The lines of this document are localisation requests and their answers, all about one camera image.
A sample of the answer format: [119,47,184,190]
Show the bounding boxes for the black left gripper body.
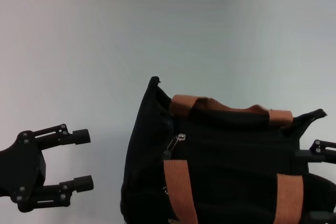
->
[0,130,47,213]

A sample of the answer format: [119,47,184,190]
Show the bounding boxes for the black food bag brown handles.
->
[120,76,336,224]

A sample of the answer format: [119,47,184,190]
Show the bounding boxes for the silver zipper pull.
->
[163,133,187,156]

